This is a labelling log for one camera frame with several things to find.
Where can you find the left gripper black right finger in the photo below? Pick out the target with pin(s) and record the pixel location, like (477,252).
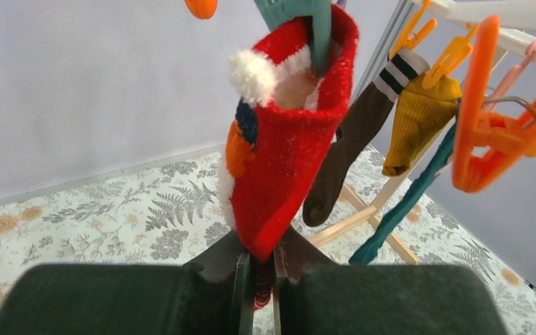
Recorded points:
(315,295)

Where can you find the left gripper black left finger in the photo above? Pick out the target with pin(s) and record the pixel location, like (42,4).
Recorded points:
(211,294)

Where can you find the red patterned sock pair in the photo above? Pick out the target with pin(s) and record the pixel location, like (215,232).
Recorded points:
(284,122)

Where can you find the dark brown sock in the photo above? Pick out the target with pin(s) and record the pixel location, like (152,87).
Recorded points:
(363,120)

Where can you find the white round clip hanger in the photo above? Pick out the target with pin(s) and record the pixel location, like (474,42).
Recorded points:
(517,18)

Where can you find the dark teal sock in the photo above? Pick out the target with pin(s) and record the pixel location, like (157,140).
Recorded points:
(368,251)

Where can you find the mustard yellow sock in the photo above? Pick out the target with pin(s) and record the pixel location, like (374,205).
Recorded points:
(420,114)

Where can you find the orange clothes peg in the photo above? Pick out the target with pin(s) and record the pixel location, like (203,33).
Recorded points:
(486,143)

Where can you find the teal clothes peg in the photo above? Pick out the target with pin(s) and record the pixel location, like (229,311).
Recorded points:
(318,14)

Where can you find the wooden drying rack frame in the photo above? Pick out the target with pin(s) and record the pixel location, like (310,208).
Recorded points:
(166,213)

